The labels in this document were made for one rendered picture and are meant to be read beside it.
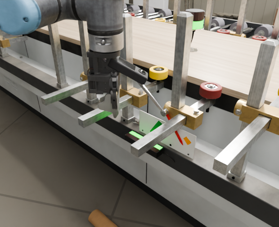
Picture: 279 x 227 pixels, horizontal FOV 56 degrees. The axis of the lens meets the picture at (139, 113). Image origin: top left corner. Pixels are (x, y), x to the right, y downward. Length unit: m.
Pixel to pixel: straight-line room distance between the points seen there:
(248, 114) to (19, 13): 0.60
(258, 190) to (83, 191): 1.19
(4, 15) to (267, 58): 0.59
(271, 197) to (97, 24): 0.70
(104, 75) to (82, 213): 1.14
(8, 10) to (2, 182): 1.59
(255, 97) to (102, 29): 0.43
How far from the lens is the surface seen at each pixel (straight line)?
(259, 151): 1.10
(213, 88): 0.99
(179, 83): 0.87
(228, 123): 1.10
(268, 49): 0.71
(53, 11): 0.65
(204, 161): 0.96
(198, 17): 0.84
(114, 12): 0.66
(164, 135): 0.82
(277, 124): 0.76
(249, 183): 0.93
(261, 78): 0.74
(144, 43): 1.52
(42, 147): 2.26
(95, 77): 0.72
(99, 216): 1.58
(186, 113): 0.89
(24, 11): 0.59
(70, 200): 1.79
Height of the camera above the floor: 1.32
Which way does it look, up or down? 31 degrees down
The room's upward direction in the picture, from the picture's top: straight up
